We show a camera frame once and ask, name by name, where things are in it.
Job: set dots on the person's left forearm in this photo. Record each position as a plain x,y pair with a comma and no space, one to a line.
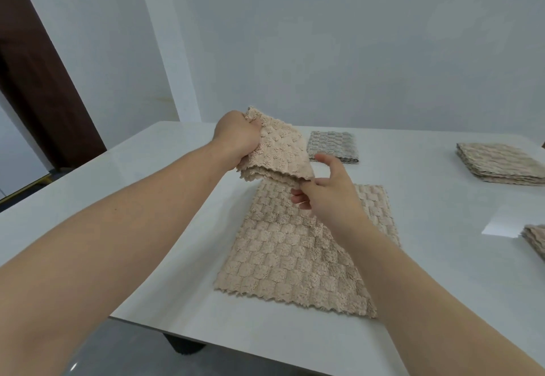
93,252

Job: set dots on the person's left hand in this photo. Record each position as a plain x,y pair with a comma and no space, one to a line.
236,137

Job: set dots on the grey waffle towel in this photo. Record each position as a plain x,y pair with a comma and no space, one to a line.
332,145

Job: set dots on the beige waffle towel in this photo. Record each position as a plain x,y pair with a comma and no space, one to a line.
281,150
498,162
536,239

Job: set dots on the white marble table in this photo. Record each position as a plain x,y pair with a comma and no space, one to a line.
426,218

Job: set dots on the person's right hand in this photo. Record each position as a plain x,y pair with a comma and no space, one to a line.
332,201

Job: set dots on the dark brown door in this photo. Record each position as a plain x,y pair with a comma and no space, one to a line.
38,82

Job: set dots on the stack of cloths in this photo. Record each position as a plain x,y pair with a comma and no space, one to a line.
281,252

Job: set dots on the person's right forearm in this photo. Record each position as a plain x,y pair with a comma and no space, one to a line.
426,303

